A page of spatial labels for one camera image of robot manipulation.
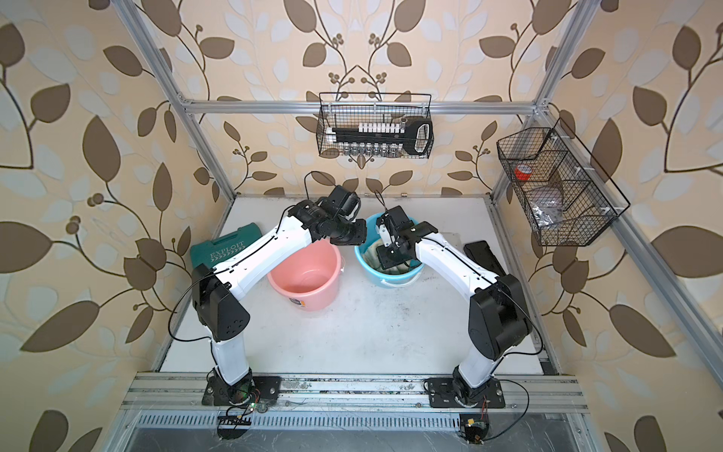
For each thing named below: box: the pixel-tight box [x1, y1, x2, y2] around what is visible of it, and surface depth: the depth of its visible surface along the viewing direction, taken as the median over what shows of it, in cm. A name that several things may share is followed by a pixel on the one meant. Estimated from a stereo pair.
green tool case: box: [190, 222, 263, 269], surface depth 101 cm
